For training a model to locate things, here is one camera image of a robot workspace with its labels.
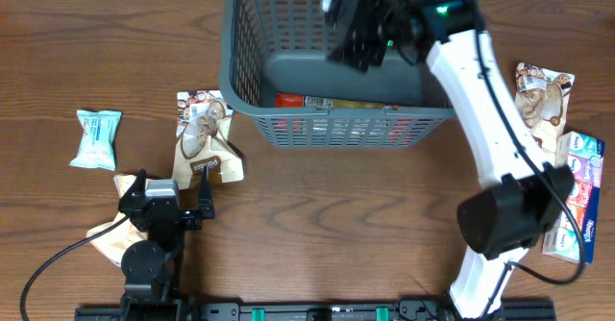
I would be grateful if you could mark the Kleenex tissue multipack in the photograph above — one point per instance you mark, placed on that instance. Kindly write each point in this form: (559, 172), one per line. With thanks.
(584, 155)

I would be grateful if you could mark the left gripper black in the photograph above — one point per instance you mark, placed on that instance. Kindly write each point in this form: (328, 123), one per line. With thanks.
(207, 211)

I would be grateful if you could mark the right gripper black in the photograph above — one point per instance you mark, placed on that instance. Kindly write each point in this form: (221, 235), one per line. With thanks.
(358, 39)

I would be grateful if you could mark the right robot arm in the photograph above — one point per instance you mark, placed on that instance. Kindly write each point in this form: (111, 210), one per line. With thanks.
(521, 193)

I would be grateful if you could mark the mint toilet tissue wipes pack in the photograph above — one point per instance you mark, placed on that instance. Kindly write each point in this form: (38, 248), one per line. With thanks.
(96, 146)

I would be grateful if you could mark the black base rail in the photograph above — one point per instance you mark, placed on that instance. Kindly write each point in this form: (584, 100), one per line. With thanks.
(407, 309)

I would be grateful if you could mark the orange pasta packet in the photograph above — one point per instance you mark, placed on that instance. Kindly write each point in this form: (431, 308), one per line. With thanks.
(341, 131)

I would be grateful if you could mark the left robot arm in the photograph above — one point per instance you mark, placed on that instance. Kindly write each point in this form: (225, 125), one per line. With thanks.
(152, 267)

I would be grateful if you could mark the brown snack pouch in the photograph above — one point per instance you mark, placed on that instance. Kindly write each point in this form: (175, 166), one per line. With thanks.
(542, 99)
(204, 121)

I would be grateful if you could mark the grey plastic basket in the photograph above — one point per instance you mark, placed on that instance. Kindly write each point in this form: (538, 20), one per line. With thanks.
(281, 46)

